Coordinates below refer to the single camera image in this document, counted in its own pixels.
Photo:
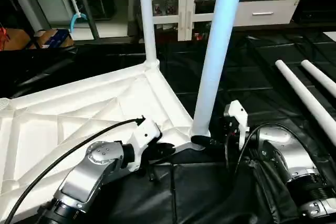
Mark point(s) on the black work mat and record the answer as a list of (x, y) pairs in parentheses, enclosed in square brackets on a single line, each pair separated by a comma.
[(252, 72)]

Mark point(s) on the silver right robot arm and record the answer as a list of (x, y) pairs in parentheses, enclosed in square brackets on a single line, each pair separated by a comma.
[(294, 166)]

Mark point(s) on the white plastic table leg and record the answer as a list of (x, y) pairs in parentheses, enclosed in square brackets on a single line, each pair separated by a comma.
[(218, 51), (147, 19), (310, 98), (321, 77)]

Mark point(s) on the light blue hooked pole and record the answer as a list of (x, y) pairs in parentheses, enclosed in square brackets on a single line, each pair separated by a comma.
[(73, 6)]

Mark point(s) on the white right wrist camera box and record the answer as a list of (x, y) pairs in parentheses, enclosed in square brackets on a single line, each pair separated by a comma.
[(237, 119)]

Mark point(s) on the brown cardboard box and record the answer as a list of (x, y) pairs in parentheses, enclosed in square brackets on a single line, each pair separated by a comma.
[(13, 38)]

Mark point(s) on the white plastic table top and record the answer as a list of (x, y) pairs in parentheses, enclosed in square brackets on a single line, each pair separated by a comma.
[(68, 114)]

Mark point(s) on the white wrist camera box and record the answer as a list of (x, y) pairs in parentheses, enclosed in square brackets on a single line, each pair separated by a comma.
[(144, 140), (237, 119)]

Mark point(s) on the white glass-door cabinet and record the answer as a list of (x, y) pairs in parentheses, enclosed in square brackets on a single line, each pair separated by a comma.
[(181, 3)]

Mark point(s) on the blue plastic bag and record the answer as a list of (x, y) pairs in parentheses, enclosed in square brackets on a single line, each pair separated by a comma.
[(55, 38)]

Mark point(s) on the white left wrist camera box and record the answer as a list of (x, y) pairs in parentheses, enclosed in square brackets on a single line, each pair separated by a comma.
[(144, 140)]

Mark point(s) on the white drawer unit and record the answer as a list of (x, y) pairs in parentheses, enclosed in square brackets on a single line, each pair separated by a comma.
[(265, 11)]

